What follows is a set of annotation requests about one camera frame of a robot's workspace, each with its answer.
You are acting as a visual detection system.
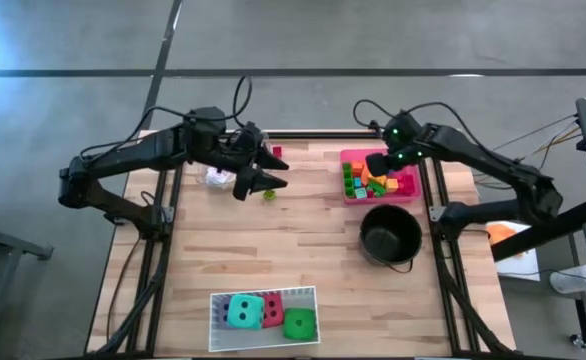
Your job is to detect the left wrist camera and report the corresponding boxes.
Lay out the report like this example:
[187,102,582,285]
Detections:
[232,127,265,150]

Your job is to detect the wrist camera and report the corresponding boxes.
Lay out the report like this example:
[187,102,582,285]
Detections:
[232,127,265,150]
[369,119,390,140]

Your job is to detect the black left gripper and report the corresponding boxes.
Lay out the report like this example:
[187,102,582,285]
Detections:
[220,147,290,202]

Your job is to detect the white crumpled bag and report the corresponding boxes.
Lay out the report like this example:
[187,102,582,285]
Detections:
[549,266,586,296]

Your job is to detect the pink plastic bin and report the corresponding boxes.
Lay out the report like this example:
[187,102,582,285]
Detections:
[339,148,423,206]

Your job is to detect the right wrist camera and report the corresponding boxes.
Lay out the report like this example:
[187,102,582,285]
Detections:
[369,119,390,140]

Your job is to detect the orange object on paper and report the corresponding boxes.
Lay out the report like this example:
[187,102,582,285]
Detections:
[486,223,520,247]

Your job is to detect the long green brick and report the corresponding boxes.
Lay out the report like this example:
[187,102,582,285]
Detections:
[342,162,355,198]

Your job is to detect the purple foam die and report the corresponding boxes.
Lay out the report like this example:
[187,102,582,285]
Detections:
[214,297,232,330]

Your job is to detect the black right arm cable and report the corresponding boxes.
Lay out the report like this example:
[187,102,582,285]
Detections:
[352,98,477,149]

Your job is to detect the white mesh basket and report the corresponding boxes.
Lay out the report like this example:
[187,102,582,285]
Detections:
[208,285,321,352]

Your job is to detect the teal foam die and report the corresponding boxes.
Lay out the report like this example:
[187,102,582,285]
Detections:
[226,293,266,331]

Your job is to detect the white paper sheet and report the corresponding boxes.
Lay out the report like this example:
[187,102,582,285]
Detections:
[485,218,542,282]

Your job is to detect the purple playing card deck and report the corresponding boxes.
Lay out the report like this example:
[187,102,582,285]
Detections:
[205,168,237,189]

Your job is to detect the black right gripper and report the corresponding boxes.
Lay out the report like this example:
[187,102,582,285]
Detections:
[365,112,430,177]

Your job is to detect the black cooking pot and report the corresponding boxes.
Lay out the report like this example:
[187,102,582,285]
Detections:
[359,204,423,275]

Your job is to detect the black metal cart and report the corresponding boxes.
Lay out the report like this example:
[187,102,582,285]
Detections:
[0,213,55,360]

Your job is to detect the yellow and black floor wires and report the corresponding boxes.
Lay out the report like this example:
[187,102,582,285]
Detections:
[472,113,583,191]

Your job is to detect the black stand beam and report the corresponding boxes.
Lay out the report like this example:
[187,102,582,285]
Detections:
[490,197,586,263]

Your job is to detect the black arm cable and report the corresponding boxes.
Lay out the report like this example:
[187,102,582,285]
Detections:
[80,74,253,157]
[352,98,477,149]

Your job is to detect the green foam die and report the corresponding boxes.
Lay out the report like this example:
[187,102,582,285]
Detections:
[282,307,318,342]

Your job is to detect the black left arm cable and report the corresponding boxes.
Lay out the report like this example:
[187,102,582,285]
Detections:
[80,74,253,157]

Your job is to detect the clear plastic tray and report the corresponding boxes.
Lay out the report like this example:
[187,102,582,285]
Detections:
[194,130,274,189]

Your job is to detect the red foam die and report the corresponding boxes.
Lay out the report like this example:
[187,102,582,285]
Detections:
[262,293,286,329]

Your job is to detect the thin brown cable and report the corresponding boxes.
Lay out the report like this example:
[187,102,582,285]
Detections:
[105,234,147,346]

